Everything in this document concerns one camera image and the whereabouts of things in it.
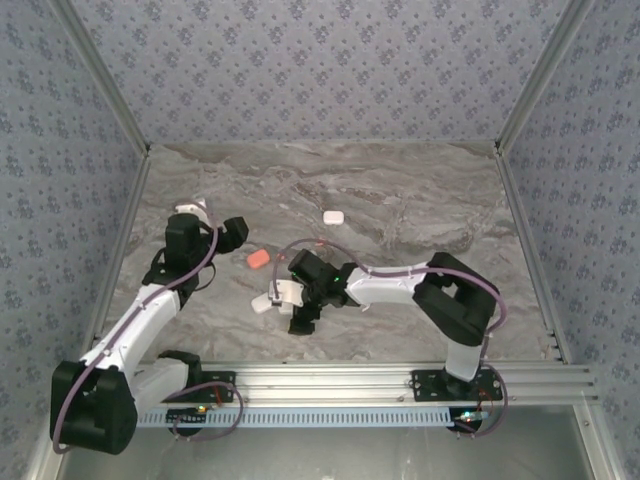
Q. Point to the aluminium lower frame post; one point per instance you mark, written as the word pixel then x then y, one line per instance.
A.
pixel 602 450
pixel 42 467

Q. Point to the aluminium table side rail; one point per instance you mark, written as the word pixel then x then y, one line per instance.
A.
pixel 129 200
pixel 515 200

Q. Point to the grey metal lower panel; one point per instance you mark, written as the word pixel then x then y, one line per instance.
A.
pixel 325 455

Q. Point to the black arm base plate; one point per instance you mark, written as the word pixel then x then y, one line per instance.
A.
pixel 228 381
pixel 425 392

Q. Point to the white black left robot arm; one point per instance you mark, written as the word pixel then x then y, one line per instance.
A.
pixel 95 410

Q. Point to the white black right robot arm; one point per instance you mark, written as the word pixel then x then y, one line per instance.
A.
pixel 460 320

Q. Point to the orange earbud charging case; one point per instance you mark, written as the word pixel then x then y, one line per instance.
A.
pixel 258 260

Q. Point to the white earbud charging case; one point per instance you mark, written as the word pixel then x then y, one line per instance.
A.
pixel 260 305
pixel 333 218

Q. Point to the wide aluminium mounting rail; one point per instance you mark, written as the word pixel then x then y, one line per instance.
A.
pixel 325 382

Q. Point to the small black circuit board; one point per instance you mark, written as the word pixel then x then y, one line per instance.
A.
pixel 185 415
pixel 467 422

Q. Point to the aluminium corner post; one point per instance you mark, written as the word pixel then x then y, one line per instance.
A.
pixel 106 75
pixel 541 75

